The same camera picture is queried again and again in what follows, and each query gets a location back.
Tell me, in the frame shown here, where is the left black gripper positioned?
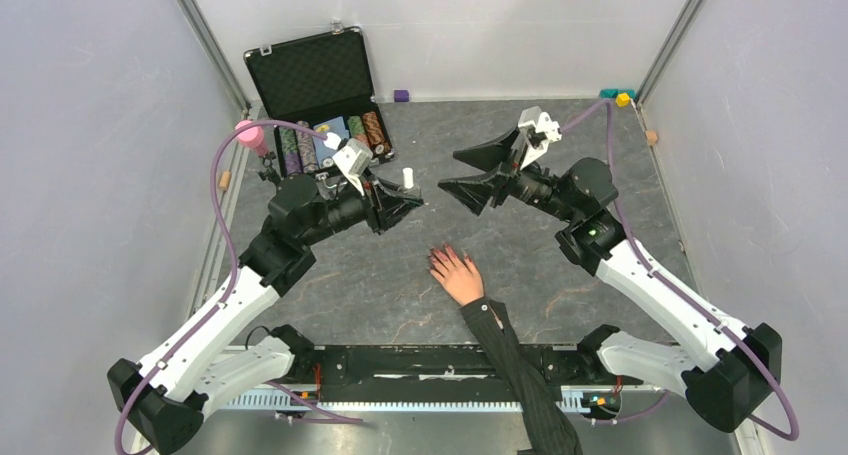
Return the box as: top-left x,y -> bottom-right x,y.
300,167 -> 424,247

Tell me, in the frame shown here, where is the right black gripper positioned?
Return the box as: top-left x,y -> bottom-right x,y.
437,124 -> 579,224

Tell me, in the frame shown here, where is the clear nail polish bottle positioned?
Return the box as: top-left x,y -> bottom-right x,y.
402,167 -> 415,190

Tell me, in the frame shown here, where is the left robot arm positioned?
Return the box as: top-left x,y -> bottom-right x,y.
107,168 -> 424,454

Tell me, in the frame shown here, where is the black pinstripe sleeve forearm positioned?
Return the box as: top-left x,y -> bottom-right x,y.
460,297 -> 583,455

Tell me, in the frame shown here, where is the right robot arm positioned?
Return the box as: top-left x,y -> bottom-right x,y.
439,129 -> 783,433

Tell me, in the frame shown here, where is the mannequin hand with red nails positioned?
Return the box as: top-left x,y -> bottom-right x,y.
428,245 -> 485,307

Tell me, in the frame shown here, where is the purple cube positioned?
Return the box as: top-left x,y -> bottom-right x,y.
393,89 -> 410,103

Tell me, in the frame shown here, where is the black poker chip case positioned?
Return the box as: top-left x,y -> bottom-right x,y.
243,26 -> 395,165

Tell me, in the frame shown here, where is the pink microphone on tripod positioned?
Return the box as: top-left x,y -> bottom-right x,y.
235,120 -> 281,185

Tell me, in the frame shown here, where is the teal block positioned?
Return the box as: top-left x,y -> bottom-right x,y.
598,88 -> 637,99

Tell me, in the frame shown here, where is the yellow cube in corner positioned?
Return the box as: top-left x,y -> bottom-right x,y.
615,92 -> 632,107

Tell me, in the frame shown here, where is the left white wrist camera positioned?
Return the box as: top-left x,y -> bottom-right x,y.
323,132 -> 373,196

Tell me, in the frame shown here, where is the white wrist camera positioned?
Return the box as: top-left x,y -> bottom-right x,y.
323,132 -> 373,196
517,106 -> 562,169

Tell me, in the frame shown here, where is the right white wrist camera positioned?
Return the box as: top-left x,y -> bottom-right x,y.
517,106 -> 562,169

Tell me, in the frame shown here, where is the tan block left wall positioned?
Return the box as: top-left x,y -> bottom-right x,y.
217,170 -> 232,192

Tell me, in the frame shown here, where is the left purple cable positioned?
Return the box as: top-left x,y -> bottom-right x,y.
113,120 -> 372,455

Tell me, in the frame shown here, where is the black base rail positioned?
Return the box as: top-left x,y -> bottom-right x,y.
230,326 -> 635,420

